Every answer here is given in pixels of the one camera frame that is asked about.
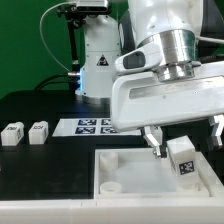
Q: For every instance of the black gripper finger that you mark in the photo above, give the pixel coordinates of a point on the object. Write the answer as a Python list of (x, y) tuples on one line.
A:
[(159, 150), (217, 124)]

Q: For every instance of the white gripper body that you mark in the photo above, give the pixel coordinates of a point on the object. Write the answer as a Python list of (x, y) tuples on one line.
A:
[(141, 100)]

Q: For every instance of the white square tabletop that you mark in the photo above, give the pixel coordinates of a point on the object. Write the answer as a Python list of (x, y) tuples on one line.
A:
[(136, 173)]

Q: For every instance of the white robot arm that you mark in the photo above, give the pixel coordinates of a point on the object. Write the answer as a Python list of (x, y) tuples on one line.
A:
[(146, 65)]

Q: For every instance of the white L-shaped obstacle fence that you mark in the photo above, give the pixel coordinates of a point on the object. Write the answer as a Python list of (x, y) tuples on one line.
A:
[(203, 210)]

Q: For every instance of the white sheet with tags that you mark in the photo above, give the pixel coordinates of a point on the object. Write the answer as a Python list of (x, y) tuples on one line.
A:
[(88, 127)]

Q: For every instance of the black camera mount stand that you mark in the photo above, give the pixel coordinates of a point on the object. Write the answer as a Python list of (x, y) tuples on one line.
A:
[(75, 14)]

